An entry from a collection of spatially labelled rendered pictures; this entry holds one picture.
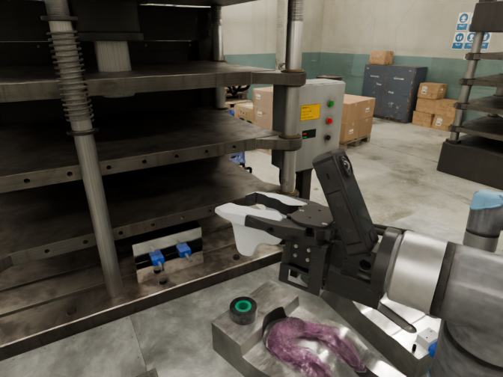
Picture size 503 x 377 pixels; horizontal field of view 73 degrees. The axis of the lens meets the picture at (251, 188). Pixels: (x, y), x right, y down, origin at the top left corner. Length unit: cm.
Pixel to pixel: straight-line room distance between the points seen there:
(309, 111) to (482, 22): 359
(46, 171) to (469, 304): 110
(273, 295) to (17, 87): 96
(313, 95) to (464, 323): 131
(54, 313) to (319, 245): 116
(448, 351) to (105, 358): 96
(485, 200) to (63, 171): 119
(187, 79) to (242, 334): 83
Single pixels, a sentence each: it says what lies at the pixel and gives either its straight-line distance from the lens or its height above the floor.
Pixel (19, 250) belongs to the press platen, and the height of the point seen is 104.
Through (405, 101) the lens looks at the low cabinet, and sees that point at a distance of 789.
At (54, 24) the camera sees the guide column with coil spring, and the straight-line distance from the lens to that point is 110.
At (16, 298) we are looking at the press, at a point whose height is 79.
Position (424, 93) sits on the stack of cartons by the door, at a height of 65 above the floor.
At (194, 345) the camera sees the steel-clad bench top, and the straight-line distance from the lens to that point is 115.
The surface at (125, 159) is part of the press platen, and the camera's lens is 121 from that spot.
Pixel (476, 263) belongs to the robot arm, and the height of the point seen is 147.
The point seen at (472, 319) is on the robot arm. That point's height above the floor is 143.
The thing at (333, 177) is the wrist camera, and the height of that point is 152.
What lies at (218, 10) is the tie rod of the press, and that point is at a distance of 193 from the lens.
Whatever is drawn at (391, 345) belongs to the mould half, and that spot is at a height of 86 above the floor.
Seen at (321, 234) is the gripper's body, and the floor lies 146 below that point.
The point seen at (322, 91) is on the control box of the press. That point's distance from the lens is 161.
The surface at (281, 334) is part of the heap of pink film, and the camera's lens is 103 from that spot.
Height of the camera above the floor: 165
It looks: 24 degrees down
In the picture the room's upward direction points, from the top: straight up
